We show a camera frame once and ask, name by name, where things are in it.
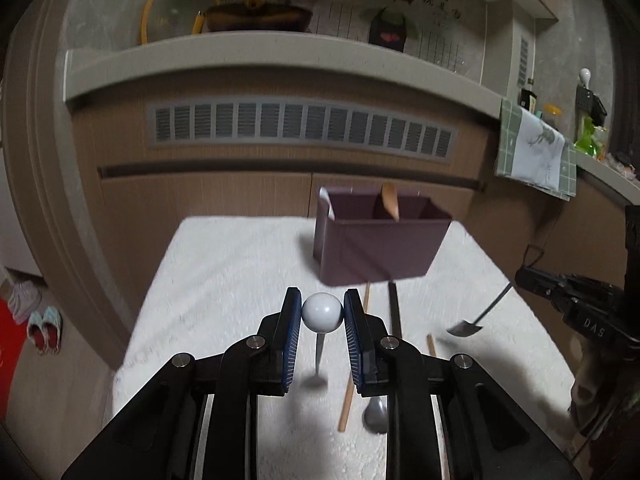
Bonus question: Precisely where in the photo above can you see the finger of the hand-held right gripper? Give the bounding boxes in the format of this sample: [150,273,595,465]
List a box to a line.
[515,266,571,306]

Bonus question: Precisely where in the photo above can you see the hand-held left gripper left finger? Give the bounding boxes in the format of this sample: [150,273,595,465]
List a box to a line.
[60,287,303,480]

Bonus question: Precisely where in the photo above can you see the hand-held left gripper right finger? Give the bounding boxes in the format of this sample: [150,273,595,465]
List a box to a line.
[343,287,583,480]

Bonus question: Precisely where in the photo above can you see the white ball handle metal utensil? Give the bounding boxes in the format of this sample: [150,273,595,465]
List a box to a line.
[302,292,345,391]

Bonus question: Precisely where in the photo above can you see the blue spatula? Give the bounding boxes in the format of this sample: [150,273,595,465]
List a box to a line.
[363,395,390,435]

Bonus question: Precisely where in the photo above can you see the small metal spatula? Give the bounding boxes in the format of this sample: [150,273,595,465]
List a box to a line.
[445,282,513,338]

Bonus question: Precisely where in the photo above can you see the purple plastic utensil holder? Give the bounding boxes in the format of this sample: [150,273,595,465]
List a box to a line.
[312,186,453,286]

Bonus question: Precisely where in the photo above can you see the white fluffy towel mat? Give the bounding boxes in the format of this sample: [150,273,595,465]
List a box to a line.
[102,216,576,480]

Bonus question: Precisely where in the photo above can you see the green checked hanging towel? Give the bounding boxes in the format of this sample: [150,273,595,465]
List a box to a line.
[494,97,578,202]

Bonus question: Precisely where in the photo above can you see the wooden spoon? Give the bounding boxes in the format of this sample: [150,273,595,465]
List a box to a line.
[381,182,401,221]

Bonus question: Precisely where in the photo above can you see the green plastic packaging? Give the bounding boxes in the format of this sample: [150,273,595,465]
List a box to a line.
[574,115,608,156]

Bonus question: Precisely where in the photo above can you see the brown wooden cabinet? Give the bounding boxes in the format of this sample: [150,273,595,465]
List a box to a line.
[80,70,506,361]

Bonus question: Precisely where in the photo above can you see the dark bottle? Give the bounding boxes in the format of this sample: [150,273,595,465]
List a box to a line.
[519,77,537,113]

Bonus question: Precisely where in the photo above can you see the black holder with white knob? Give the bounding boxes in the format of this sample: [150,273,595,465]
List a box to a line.
[575,67,608,121]

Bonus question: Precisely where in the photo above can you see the grey vent grille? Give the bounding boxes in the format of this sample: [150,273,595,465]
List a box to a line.
[146,100,460,163]

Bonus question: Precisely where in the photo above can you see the blue and red slippers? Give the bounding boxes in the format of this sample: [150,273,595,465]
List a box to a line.
[27,307,63,356]

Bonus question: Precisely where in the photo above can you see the white pink shoe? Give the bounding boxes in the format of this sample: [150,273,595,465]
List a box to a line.
[7,280,43,323]

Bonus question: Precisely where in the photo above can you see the red floor mat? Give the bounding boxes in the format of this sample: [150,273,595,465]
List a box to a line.
[0,297,31,426]

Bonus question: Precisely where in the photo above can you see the grey curved countertop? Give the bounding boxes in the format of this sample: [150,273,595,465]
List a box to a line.
[65,30,503,121]

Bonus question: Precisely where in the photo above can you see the brown pot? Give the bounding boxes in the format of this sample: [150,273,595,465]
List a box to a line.
[197,2,313,35]

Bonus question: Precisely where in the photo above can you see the yellow rimmed glass lid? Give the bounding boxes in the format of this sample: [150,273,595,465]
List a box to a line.
[140,0,221,46]

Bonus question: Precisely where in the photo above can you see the black cable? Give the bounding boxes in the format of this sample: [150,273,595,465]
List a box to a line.
[522,244,546,273]

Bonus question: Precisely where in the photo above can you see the white wall vent panel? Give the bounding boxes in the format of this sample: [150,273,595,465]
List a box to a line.
[500,10,538,101]

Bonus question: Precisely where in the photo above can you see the cartoon wall poster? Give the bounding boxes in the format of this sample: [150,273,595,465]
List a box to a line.
[270,0,488,86]

